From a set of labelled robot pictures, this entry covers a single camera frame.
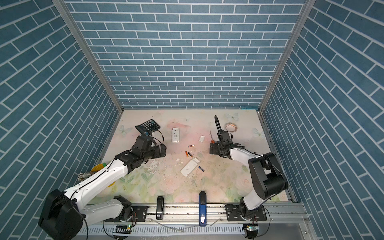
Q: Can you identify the orange handled screwdriver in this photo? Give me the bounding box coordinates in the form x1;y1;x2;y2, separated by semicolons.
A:
209;130;216;144

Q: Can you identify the white air conditioner remote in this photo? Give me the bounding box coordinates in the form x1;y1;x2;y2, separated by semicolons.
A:
172;128;180;143

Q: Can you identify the small white remote control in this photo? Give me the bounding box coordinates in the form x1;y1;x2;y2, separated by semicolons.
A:
180;157;201;177

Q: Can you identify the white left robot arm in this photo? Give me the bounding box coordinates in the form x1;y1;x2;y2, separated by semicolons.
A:
38;135;167;240

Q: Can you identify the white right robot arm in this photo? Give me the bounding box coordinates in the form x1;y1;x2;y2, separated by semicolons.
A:
210;116;289;217

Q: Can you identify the tape roll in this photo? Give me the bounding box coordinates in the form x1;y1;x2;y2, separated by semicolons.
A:
225;123;238;133

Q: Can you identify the black desktop calculator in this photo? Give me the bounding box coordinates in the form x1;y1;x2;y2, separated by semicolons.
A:
135;119;161;136

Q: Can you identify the yellow pen cup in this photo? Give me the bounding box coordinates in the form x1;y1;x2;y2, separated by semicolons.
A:
76;163;119;191

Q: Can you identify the black stapler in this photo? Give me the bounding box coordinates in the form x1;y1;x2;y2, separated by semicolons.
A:
156;196;165;220

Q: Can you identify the blue stapler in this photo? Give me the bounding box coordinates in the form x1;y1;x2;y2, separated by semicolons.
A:
199;191;207;227

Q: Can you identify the aluminium front rail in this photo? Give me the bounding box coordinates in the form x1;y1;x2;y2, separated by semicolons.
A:
52;203;319;240

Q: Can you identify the aluminium corner post right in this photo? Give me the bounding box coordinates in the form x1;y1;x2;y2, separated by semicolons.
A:
259;0;316;112

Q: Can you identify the aluminium corner post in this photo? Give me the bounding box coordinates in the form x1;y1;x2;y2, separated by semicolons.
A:
52;0;124;114
259;0;316;112

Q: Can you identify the aluminium corner post left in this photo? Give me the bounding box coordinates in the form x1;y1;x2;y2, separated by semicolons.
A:
52;0;124;114

